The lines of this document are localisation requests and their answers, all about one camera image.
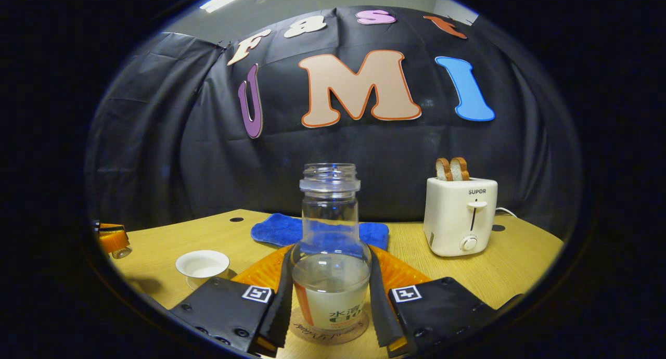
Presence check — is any white toaster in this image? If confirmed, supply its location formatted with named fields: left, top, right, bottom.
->
left=423, top=177, right=498, bottom=257

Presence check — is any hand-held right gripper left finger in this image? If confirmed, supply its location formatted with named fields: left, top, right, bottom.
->
left=170, top=245, right=296, bottom=357

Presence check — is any cream teacup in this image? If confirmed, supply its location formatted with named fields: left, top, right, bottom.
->
left=175, top=250, right=230, bottom=284

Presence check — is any black backdrop cloth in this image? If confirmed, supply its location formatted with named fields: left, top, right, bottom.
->
left=84, top=5, right=582, bottom=240

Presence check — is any round cork coaster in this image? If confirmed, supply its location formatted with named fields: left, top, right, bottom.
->
left=289, top=306, right=370, bottom=345

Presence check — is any clear water bottle orange label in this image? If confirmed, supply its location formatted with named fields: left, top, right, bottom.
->
left=290, top=163, right=373, bottom=332

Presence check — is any blue towel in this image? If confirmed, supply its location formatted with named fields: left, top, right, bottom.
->
left=251, top=213, right=390, bottom=251

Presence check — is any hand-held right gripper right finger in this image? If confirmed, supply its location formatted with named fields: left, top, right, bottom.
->
left=367, top=245, right=497, bottom=357

